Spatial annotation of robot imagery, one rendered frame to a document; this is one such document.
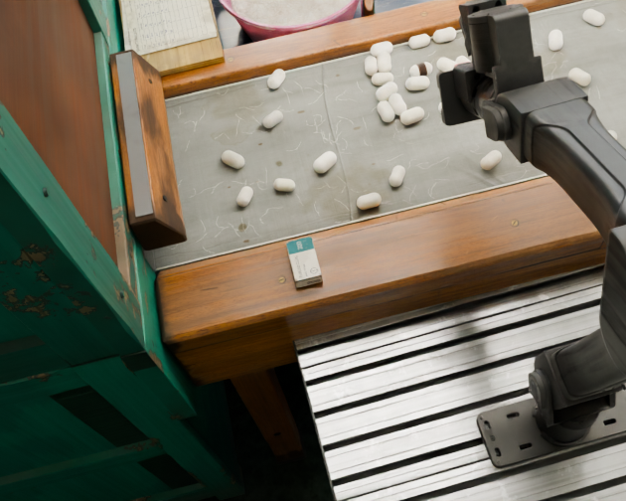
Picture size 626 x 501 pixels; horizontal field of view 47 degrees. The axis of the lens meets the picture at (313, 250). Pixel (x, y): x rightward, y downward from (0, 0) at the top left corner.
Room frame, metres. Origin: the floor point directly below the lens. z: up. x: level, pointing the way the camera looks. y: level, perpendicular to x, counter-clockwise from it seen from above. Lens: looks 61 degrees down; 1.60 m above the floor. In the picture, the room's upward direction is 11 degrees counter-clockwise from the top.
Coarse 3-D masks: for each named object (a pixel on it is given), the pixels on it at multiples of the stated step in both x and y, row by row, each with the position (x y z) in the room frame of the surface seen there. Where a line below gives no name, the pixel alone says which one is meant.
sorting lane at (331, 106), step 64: (320, 64) 0.81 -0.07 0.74; (576, 64) 0.72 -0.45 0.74; (192, 128) 0.73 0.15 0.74; (256, 128) 0.71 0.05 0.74; (320, 128) 0.69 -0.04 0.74; (384, 128) 0.67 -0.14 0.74; (448, 128) 0.64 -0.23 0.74; (192, 192) 0.62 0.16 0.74; (256, 192) 0.60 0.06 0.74; (320, 192) 0.58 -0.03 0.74; (384, 192) 0.56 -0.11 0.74; (448, 192) 0.54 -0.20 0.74; (192, 256) 0.51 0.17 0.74
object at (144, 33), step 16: (128, 0) 0.99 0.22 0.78; (144, 0) 0.99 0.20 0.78; (160, 0) 0.98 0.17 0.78; (176, 0) 0.97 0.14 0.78; (192, 0) 0.97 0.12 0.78; (128, 16) 0.96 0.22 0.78; (144, 16) 0.95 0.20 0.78; (160, 16) 0.94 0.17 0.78; (176, 16) 0.94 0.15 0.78; (192, 16) 0.93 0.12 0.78; (208, 16) 0.92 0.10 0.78; (128, 32) 0.92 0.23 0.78; (144, 32) 0.91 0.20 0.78; (160, 32) 0.91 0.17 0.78; (176, 32) 0.90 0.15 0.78; (192, 32) 0.89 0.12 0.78; (208, 32) 0.89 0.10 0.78; (128, 48) 0.89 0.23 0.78; (144, 48) 0.88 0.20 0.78; (160, 48) 0.87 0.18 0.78
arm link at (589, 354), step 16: (592, 336) 0.22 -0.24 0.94; (544, 352) 0.26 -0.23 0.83; (560, 352) 0.24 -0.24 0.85; (576, 352) 0.23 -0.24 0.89; (592, 352) 0.21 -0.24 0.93; (544, 368) 0.24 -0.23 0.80; (560, 368) 0.23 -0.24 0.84; (576, 368) 0.22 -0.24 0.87; (592, 368) 0.20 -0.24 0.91; (608, 368) 0.19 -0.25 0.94; (560, 384) 0.22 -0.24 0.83; (576, 384) 0.21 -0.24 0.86; (592, 384) 0.19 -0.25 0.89; (608, 384) 0.18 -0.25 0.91; (560, 400) 0.20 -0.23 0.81; (576, 400) 0.20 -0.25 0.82
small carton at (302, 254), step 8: (296, 240) 0.48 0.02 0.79; (304, 240) 0.48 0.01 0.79; (312, 240) 0.48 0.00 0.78; (288, 248) 0.47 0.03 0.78; (296, 248) 0.47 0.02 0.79; (304, 248) 0.47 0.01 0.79; (312, 248) 0.46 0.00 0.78; (296, 256) 0.45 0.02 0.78; (304, 256) 0.45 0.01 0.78; (312, 256) 0.45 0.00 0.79; (296, 264) 0.44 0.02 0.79; (304, 264) 0.44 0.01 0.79; (312, 264) 0.44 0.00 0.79; (296, 272) 0.43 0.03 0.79; (304, 272) 0.43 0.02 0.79; (312, 272) 0.43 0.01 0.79; (320, 272) 0.43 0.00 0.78; (296, 280) 0.42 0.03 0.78; (304, 280) 0.42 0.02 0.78; (312, 280) 0.42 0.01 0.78; (320, 280) 0.42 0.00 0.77
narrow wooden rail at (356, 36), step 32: (448, 0) 0.87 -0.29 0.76; (512, 0) 0.85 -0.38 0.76; (544, 0) 0.84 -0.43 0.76; (576, 0) 0.84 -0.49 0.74; (320, 32) 0.86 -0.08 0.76; (352, 32) 0.84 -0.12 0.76; (384, 32) 0.83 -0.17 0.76; (416, 32) 0.83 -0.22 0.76; (224, 64) 0.83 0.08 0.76; (256, 64) 0.82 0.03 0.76; (288, 64) 0.81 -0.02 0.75
